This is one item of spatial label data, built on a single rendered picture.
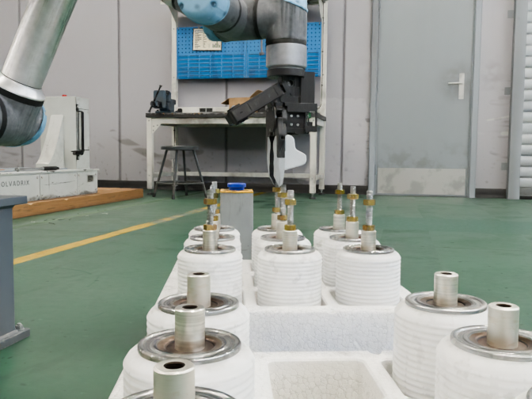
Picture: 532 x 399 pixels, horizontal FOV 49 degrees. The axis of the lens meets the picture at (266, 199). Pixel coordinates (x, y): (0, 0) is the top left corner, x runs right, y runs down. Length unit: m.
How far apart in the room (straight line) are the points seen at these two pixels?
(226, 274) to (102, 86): 5.91
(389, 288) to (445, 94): 5.07
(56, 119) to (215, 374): 4.24
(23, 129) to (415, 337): 1.01
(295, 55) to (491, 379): 0.75
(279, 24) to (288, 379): 0.66
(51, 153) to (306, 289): 3.75
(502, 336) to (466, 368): 0.04
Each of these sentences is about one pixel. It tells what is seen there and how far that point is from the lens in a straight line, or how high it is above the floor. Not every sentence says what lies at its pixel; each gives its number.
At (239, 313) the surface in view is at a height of 0.25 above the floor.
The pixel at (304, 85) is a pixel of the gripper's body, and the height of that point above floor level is 0.52.
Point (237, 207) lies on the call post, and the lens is 1.23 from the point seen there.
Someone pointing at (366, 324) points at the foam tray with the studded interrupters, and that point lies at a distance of 0.83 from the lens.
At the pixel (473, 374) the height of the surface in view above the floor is 0.24.
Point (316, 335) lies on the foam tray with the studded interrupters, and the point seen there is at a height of 0.15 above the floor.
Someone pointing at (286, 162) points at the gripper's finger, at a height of 0.38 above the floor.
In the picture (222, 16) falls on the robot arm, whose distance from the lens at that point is 1.01.
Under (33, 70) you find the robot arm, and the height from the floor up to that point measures 0.56.
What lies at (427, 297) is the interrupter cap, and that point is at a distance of 0.61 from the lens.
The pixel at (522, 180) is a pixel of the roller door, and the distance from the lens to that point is 5.89.
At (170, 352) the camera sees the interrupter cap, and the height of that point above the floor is 0.25.
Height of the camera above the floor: 0.39
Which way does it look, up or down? 4 degrees down
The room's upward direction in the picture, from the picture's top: 1 degrees clockwise
